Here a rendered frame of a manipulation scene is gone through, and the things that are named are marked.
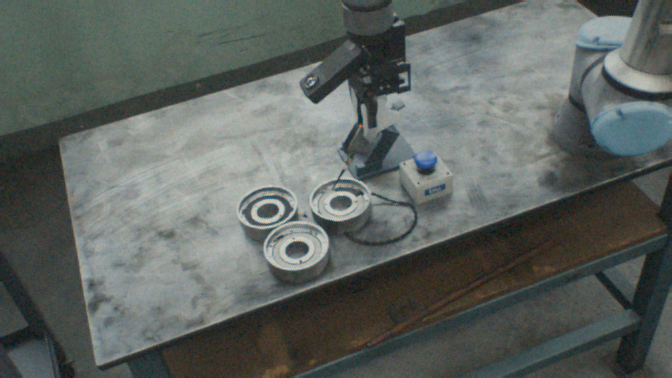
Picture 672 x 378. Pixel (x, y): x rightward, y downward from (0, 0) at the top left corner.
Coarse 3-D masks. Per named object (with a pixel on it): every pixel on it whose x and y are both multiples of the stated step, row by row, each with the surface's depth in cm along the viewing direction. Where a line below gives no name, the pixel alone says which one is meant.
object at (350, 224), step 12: (336, 180) 128; (348, 180) 128; (324, 192) 127; (336, 192) 127; (312, 204) 124; (324, 204) 125; (336, 204) 128; (348, 204) 127; (324, 216) 121; (360, 216) 122; (324, 228) 124; (336, 228) 122; (348, 228) 122
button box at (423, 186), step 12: (408, 168) 128; (420, 168) 127; (432, 168) 126; (444, 168) 127; (408, 180) 127; (420, 180) 125; (432, 180) 125; (444, 180) 125; (408, 192) 129; (420, 192) 125; (432, 192) 126; (444, 192) 127; (420, 204) 127
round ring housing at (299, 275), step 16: (288, 224) 121; (304, 224) 121; (272, 240) 120; (288, 240) 120; (304, 240) 119; (320, 240) 119; (272, 256) 118; (288, 256) 121; (304, 256) 117; (320, 256) 116; (272, 272) 117; (288, 272) 114; (304, 272) 114; (320, 272) 117
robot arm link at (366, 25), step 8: (344, 8) 105; (384, 8) 104; (392, 8) 106; (344, 16) 106; (352, 16) 104; (360, 16) 104; (368, 16) 103; (376, 16) 104; (384, 16) 104; (392, 16) 106; (344, 24) 107; (352, 24) 105; (360, 24) 105; (368, 24) 104; (376, 24) 105; (384, 24) 105; (392, 24) 107; (352, 32) 106; (360, 32) 106; (368, 32) 105; (376, 32) 105
